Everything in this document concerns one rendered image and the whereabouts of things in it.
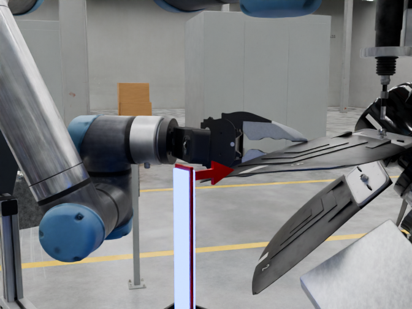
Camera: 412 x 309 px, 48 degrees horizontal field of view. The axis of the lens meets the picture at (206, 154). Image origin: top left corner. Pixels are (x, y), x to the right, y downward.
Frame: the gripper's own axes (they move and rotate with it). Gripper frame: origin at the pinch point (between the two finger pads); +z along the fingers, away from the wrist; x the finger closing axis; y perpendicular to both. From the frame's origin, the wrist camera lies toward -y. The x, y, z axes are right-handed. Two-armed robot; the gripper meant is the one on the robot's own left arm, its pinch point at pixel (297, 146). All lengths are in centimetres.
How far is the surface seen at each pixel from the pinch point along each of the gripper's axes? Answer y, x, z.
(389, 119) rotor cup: 7.3, -4.2, 12.8
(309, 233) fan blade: 12.7, 14.8, 2.0
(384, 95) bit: 2.6, -7.4, 11.4
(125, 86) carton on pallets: 726, -75, -341
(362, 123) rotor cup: 9.8, -3.6, 9.4
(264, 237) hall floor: 308, 86, -35
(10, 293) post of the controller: 9, 30, -52
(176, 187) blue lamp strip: -23.7, 3.5, -10.2
